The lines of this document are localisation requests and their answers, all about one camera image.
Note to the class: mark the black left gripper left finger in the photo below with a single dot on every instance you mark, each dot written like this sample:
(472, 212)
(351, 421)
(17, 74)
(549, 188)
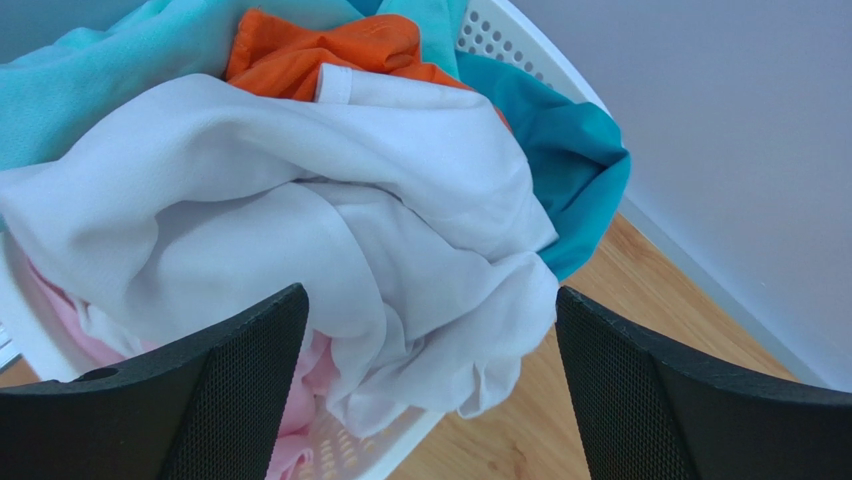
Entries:
(207, 406)

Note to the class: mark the orange t-shirt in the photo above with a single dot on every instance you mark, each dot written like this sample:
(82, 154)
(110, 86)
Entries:
(370, 70)

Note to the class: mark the white t-shirt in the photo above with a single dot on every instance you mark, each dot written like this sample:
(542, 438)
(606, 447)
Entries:
(196, 200)

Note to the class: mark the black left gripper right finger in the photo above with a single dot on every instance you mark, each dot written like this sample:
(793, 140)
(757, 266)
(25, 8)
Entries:
(650, 407)

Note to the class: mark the teal t-shirt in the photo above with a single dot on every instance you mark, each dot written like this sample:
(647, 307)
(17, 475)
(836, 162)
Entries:
(51, 96)

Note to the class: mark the pink t-shirt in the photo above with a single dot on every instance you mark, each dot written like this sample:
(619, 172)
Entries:
(98, 342)

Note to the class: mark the white plastic laundry basket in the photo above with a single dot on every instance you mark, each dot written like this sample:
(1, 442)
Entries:
(492, 29)

